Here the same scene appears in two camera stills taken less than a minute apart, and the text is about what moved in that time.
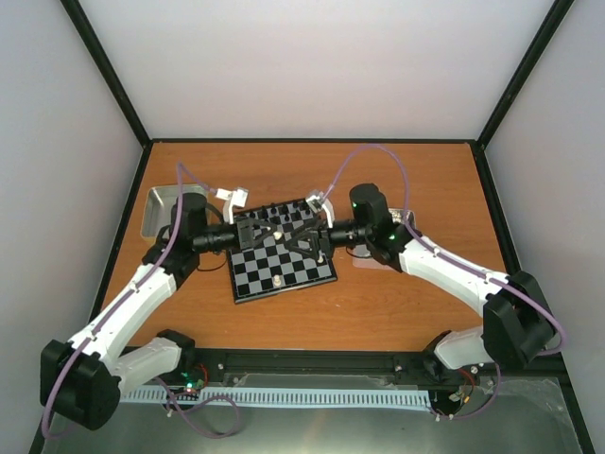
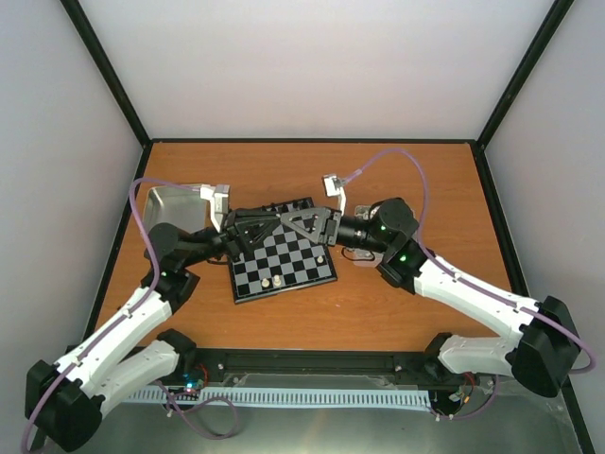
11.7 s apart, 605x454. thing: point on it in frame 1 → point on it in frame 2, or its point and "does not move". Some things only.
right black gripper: x=318 y=223 → x=318 y=231
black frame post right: x=547 y=29 does not move
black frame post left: x=95 y=52 does not move
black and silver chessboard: x=269 y=268 does not move
